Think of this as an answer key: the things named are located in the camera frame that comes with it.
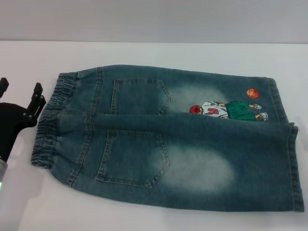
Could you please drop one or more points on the blue denim shorts with cartoon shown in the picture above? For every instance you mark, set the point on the blue denim shorts with cartoon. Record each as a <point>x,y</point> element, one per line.
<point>168,144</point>

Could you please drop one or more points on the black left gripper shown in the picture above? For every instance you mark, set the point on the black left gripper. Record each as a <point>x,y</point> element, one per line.
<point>12,120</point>

